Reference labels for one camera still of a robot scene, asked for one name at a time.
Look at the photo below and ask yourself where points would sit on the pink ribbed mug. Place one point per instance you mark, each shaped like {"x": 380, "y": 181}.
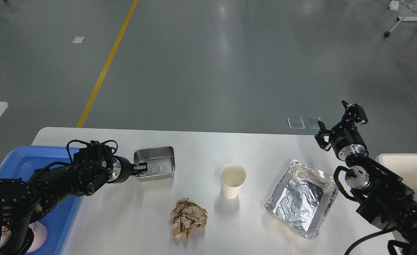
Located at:
{"x": 40, "y": 234}

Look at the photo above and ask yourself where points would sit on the white paper scrap on floor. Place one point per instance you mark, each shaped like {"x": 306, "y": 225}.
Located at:
{"x": 78, "y": 39}

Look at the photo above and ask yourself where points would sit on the stainless steel rectangular tray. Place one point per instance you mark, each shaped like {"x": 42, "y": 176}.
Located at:
{"x": 160, "y": 163}

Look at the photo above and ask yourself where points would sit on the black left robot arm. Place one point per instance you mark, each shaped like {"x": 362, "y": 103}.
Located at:
{"x": 24, "y": 202}

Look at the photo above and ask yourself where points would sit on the clear floor plate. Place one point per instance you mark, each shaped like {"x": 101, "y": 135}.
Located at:
{"x": 296, "y": 123}
{"x": 313, "y": 122}

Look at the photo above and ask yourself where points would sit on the aluminium foil tray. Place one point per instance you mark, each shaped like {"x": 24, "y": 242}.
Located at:
{"x": 302, "y": 198}

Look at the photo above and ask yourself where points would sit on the white paper cup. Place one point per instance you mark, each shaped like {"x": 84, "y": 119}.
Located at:
{"x": 232, "y": 177}

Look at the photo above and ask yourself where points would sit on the crumpled brown paper ball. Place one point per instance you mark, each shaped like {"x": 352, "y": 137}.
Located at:
{"x": 187, "y": 216}

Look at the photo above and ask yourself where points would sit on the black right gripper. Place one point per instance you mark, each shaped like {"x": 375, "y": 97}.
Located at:
{"x": 348, "y": 141}

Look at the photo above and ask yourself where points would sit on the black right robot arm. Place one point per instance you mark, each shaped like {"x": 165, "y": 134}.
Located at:
{"x": 384, "y": 200}

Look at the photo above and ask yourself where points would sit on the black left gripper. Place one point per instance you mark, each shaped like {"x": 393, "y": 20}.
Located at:
{"x": 122, "y": 169}

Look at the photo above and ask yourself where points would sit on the blue plastic bin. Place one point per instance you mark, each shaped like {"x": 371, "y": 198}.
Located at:
{"x": 21, "y": 162}

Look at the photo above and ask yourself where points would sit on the white plastic bin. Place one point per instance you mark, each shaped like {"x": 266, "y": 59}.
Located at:
{"x": 403, "y": 164}

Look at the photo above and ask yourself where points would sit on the clear floor plate left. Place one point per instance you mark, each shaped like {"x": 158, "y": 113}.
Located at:
{"x": 296, "y": 123}

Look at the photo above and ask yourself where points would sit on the clear floor plate right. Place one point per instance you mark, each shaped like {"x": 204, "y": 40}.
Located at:
{"x": 313, "y": 122}

